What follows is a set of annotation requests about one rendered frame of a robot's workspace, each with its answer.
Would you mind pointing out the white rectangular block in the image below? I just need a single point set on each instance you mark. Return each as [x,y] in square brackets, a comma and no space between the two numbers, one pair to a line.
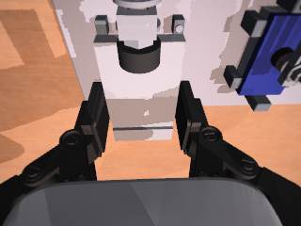
[141,106]

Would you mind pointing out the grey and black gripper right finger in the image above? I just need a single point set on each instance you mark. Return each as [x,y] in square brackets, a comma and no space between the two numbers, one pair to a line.
[212,156]

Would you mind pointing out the grey fixture plate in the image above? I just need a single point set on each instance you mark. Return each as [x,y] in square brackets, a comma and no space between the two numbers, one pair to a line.
[214,39]

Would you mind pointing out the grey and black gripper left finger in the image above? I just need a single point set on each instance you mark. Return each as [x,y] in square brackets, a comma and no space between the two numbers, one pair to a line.
[72,160]

